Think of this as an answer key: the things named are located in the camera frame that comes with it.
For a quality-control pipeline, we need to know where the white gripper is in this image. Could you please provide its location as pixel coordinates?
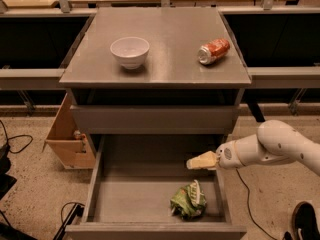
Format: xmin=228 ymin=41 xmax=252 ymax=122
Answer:
xmin=186 ymin=141 xmax=243 ymax=170

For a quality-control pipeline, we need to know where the white ceramic bowl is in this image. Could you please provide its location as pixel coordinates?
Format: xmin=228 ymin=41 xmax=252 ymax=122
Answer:
xmin=110 ymin=37 xmax=150 ymax=69

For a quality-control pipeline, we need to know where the black cable on right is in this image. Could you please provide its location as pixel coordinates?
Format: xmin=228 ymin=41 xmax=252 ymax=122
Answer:
xmin=234 ymin=168 xmax=279 ymax=240

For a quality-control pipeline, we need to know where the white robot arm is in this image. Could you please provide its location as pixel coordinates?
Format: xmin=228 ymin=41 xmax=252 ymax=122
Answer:
xmin=186 ymin=120 xmax=320 ymax=176

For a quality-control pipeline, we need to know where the grey drawer cabinet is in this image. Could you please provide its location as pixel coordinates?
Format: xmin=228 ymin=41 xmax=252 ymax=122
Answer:
xmin=60 ymin=7 xmax=251 ymax=149

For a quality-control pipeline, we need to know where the open grey middle drawer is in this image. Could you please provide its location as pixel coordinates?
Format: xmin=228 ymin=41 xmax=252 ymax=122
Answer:
xmin=66 ymin=135 xmax=246 ymax=240

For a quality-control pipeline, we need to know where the black cable bottom left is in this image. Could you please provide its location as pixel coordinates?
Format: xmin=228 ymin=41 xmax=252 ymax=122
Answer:
xmin=53 ymin=201 xmax=86 ymax=240

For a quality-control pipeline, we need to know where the black sneaker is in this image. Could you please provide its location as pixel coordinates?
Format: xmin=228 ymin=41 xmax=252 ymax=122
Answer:
xmin=292 ymin=202 xmax=320 ymax=240

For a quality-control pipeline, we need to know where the orange soda can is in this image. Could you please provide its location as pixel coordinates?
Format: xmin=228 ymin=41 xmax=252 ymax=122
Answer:
xmin=198 ymin=38 xmax=230 ymax=65

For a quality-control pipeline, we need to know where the black cable on left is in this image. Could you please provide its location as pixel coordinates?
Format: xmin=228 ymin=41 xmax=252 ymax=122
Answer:
xmin=0 ymin=118 xmax=34 ymax=155

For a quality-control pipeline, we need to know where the closed grey top drawer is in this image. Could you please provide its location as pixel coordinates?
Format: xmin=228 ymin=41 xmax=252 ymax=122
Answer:
xmin=71 ymin=105 xmax=239 ymax=134

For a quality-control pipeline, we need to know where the black cable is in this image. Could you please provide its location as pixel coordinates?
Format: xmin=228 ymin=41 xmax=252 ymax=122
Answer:
xmin=234 ymin=168 xmax=279 ymax=240
xmin=53 ymin=201 xmax=86 ymax=240
xmin=0 ymin=118 xmax=34 ymax=155

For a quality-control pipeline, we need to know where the green jalapeno chip bag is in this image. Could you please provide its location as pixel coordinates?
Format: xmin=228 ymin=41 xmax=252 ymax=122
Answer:
xmin=170 ymin=180 xmax=207 ymax=220

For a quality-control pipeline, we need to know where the brown cardboard box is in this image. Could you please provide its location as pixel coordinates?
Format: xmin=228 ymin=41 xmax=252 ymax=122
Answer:
xmin=45 ymin=95 xmax=95 ymax=169

